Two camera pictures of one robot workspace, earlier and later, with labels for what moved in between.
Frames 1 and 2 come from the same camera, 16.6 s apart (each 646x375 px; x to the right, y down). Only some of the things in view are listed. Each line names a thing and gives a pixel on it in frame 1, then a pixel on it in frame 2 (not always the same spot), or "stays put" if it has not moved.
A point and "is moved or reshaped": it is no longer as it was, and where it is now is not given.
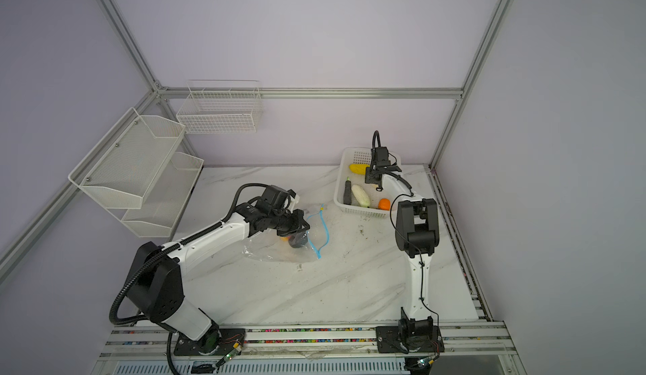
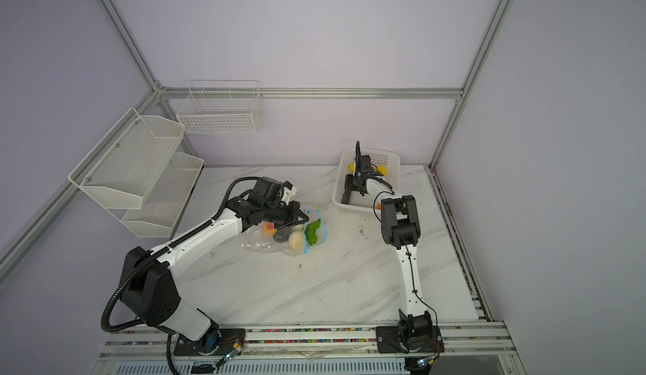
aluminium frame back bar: [309, 92] stays put
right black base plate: [410, 335] stays put
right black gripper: [369, 171] → [348, 182]
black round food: [298, 240] is moved or reshaped
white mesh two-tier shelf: [137, 174] stays put
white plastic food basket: [352, 195] stays put
